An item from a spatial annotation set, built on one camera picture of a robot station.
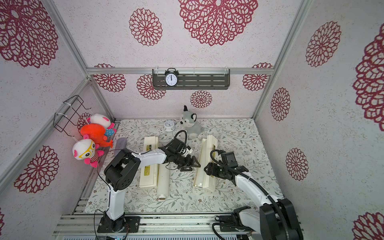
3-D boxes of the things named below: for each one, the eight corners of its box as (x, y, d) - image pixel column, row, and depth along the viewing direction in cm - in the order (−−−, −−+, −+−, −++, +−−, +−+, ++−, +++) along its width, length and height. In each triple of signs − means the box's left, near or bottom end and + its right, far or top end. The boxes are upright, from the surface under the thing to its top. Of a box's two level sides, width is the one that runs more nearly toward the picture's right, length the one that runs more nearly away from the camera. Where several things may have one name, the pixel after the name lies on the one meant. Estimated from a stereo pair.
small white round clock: (164, 132, 115) (163, 128, 112) (165, 123, 120) (164, 120, 117) (174, 132, 115) (173, 128, 111) (175, 123, 120) (174, 120, 117)
